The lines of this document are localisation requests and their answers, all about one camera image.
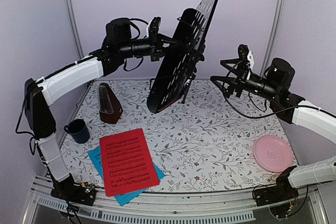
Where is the dark blue mug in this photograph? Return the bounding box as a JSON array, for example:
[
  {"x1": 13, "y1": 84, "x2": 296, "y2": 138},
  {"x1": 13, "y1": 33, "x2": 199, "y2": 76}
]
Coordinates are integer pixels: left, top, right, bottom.
[{"x1": 64, "y1": 119, "x2": 90, "y2": 144}]

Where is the left aluminium frame post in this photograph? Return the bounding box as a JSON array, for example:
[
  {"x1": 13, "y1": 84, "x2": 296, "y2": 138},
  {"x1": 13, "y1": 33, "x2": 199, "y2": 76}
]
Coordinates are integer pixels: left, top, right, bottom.
[{"x1": 64, "y1": 0, "x2": 84, "y2": 59}]

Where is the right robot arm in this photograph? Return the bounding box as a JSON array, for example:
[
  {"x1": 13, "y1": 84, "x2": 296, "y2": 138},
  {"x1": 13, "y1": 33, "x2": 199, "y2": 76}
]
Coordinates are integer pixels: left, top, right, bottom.
[{"x1": 210, "y1": 58, "x2": 335, "y2": 201}]

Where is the brown wooden metronome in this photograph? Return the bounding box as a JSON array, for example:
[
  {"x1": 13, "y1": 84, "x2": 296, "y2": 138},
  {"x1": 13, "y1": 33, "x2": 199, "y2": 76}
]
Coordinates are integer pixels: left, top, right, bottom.
[{"x1": 98, "y1": 83, "x2": 123, "y2": 124}]

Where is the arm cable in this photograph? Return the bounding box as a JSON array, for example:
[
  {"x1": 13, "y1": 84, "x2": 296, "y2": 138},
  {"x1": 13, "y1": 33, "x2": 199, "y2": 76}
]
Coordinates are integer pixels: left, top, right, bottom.
[
  {"x1": 122, "y1": 18, "x2": 150, "y2": 72},
  {"x1": 223, "y1": 61, "x2": 316, "y2": 120}
]

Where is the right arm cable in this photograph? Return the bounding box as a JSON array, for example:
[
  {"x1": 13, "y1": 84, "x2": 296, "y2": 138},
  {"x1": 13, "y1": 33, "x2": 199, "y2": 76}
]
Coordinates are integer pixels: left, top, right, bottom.
[{"x1": 223, "y1": 61, "x2": 316, "y2": 120}]

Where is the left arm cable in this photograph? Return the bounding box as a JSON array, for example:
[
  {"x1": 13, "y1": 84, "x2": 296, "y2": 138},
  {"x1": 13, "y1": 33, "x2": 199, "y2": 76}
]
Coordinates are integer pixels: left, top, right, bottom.
[{"x1": 122, "y1": 18, "x2": 150, "y2": 72}]

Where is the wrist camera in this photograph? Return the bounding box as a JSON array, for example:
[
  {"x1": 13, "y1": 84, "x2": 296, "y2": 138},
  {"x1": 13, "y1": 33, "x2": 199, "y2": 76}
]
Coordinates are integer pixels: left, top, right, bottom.
[
  {"x1": 238, "y1": 44, "x2": 255, "y2": 69},
  {"x1": 146, "y1": 17, "x2": 161, "y2": 38}
]

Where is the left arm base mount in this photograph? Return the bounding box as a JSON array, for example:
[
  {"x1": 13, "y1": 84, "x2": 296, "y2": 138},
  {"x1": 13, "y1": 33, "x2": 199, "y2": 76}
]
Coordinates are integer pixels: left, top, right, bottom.
[{"x1": 50, "y1": 182, "x2": 97, "y2": 206}]

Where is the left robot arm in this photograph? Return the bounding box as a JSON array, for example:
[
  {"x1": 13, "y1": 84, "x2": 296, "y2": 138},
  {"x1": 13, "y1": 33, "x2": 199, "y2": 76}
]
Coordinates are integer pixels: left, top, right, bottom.
[{"x1": 20, "y1": 17, "x2": 182, "y2": 201}]

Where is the right aluminium frame post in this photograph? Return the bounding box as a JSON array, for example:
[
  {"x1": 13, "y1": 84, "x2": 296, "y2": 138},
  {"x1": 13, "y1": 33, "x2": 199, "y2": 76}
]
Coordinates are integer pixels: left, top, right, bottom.
[{"x1": 259, "y1": 0, "x2": 285, "y2": 75}]

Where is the aluminium frame post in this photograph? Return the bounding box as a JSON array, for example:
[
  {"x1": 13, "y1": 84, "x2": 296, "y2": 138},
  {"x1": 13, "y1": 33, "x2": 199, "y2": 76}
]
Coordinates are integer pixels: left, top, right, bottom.
[
  {"x1": 259, "y1": 0, "x2": 285, "y2": 75},
  {"x1": 64, "y1": 0, "x2": 84, "y2": 59}
]

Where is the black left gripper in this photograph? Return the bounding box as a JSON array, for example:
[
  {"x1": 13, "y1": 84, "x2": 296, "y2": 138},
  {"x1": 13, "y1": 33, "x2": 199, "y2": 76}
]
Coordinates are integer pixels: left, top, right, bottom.
[{"x1": 118, "y1": 27, "x2": 182, "y2": 60}]

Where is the front aluminium rail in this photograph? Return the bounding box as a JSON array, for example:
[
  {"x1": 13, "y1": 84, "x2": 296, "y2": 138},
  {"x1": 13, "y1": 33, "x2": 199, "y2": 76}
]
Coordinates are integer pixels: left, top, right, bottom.
[{"x1": 22, "y1": 175, "x2": 331, "y2": 223}]

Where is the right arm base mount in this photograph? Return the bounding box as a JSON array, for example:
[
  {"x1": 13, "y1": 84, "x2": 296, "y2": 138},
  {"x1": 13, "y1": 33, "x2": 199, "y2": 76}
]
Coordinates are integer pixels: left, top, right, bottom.
[{"x1": 252, "y1": 182, "x2": 299, "y2": 219}]

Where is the black music stand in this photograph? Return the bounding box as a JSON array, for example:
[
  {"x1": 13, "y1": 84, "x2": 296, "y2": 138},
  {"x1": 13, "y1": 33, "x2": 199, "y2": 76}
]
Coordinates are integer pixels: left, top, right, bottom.
[{"x1": 146, "y1": 0, "x2": 218, "y2": 114}]

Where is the pink plastic plate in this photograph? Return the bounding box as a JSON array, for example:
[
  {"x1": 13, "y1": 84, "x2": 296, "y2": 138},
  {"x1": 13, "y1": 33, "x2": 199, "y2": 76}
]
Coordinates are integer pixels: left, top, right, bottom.
[{"x1": 253, "y1": 135, "x2": 293, "y2": 173}]

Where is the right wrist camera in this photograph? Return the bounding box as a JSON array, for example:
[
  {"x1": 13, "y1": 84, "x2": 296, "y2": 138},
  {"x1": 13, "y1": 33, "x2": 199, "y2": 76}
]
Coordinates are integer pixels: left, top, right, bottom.
[{"x1": 238, "y1": 44, "x2": 255, "y2": 69}]

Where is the red sheet music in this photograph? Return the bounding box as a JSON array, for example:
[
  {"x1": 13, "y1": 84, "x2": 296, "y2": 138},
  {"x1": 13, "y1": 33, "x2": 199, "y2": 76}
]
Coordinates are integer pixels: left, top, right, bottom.
[{"x1": 100, "y1": 129, "x2": 160, "y2": 197}]

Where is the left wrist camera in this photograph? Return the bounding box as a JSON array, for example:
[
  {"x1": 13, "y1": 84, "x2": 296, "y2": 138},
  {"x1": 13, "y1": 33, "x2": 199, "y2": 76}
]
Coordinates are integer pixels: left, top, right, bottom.
[{"x1": 146, "y1": 17, "x2": 161, "y2": 38}]

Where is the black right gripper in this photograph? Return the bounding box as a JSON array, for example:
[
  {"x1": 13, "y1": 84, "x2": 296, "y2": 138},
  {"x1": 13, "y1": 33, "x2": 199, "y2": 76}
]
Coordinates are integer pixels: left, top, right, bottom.
[{"x1": 211, "y1": 58, "x2": 280, "y2": 101}]

